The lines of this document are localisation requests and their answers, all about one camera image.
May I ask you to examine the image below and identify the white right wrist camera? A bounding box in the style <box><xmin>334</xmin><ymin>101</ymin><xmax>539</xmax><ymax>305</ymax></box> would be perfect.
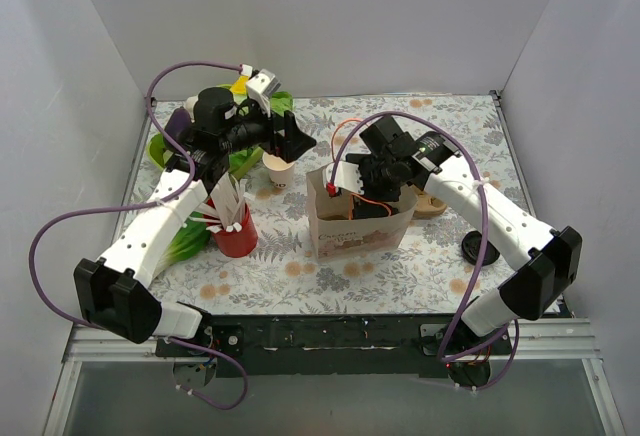
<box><xmin>321</xmin><ymin>160</ymin><xmax>365</xmax><ymax>197</ymax></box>

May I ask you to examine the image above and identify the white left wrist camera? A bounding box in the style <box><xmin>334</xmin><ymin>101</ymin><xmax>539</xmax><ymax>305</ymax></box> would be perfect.
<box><xmin>246</xmin><ymin>69</ymin><xmax>281</xmax><ymax>115</ymax></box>

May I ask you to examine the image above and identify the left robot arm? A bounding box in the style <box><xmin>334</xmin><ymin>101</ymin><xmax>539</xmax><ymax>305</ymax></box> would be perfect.
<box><xmin>74</xmin><ymin>87</ymin><xmax>316</xmax><ymax>356</ymax></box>

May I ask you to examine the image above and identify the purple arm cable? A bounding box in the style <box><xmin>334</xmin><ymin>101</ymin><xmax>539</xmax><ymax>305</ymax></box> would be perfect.
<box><xmin>29</xmin><ymin>60</ymin><xmax>251</xmax><ymax>411</ymax></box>
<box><xmin>329</xmin><ymin>111</ymin><xmax>521</xmax><ymax>392</ymax></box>

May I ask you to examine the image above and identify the purple toy eggplant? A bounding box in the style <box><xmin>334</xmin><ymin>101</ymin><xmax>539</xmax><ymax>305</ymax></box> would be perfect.
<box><xmin>164</xmin><ymin>107</ymin><xmax>193</xmax><ymax>141</ymax></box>

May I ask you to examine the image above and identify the brown pulp cup carrier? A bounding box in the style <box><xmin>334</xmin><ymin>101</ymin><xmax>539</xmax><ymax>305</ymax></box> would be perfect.
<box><xmin>413</xmin><ymin>192</ymin><xmax>448</xmax><ymax>219</ymax></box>

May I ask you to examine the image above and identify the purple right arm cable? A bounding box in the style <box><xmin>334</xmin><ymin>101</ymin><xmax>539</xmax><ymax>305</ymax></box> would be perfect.
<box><xmin>329</xmin><ymin>111</ymin><xmax>521</xmax><ymax>392</ymax></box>

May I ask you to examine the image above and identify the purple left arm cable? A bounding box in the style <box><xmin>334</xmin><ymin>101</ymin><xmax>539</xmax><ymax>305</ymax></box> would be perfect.
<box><xmin>29</xmin><ymin>60</ymin><xmax>251</xmax><ymax>411</ymax></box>

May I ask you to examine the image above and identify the black paper coffee cup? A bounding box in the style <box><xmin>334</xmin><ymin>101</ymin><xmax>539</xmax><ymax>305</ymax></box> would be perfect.
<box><xmin>348</xmin><ymin>194</ymin><xmax>394</xmax><ymax>220</ymax></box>

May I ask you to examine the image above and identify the floral patterned table mat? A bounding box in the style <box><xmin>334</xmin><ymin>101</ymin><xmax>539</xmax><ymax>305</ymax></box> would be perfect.
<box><xmin>150</xmin><ymin>94</ymin><xmax>526</xmax><ymax>315</ymax></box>

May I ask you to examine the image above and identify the single brown pulp carrier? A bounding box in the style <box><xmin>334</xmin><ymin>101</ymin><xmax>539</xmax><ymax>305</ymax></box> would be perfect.
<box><xmin>318</xmin><ymin>212</ymin><xmax>349</xmax><ymax>221</ymax></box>

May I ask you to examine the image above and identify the aluminium frame rail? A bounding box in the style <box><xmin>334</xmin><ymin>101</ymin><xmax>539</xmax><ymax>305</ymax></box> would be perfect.
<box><xmin>62</xmin><ymin>326</ymin><xmax>162</xmax><ymax>362</ymax></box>

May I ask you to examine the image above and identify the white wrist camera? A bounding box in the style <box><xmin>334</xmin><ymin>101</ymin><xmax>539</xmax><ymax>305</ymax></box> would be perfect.
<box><xmin>246</xmin><ymin>69</ymin><xmax>281</xmax><ymax>115</ymax></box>
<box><xmin>321</xmin><ymin>160</ymin><xmax>365</xmax><ymax>197</ymax></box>

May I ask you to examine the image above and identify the red cup holder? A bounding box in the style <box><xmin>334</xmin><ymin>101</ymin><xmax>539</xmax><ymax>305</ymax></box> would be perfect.
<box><xmin>207</xmin><ymin>205</ymin><xmax>258</xmax><ymax>258</ymax></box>

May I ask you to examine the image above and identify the yellow toy pepper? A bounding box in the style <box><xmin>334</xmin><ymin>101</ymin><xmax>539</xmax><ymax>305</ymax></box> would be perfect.
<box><xmin>230</xmin><ymin>75</ymin><xmax>249</xmax><ymax>96</ymax></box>

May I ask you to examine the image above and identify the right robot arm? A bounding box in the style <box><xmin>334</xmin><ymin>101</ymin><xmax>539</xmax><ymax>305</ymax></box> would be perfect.
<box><xmin>324</xmin><ymin>111</ymin><xmax>582</xmax><ymax>362</ymax></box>

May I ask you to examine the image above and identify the kraft paper takeout bag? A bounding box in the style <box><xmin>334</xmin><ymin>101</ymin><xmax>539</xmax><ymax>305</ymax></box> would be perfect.
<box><xmin>305</xmin><ymin>118</ymin><xmax>419</xmax><ymax>262</ymax></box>

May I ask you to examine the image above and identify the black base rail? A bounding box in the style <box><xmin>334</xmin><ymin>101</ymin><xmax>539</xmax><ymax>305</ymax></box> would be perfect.
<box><xmin>154</xmin><ymin>313</ymin><xmax>516</xmax><ymax>380</ymax></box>

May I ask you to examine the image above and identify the green toy lettuce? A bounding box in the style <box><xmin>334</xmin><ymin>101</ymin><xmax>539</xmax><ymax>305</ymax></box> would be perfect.
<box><xmin>160</xmin><ymin>221</ymin><xmax>211</xmax><ymax>267</ymax></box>

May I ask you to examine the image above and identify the green vegetable tray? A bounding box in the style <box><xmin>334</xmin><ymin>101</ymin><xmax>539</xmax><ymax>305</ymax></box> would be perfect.
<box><xmin>146</xmin><ymin>91</ymin><xmax>294</xmax><ymax>179</ymax></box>

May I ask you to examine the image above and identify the white paper coffee cup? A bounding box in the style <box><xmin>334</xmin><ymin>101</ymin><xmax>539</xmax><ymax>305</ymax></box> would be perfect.
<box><xmin>262</xmin><ymin>153</ymin><xmax>295</xmax><ymax>189</ymax></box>

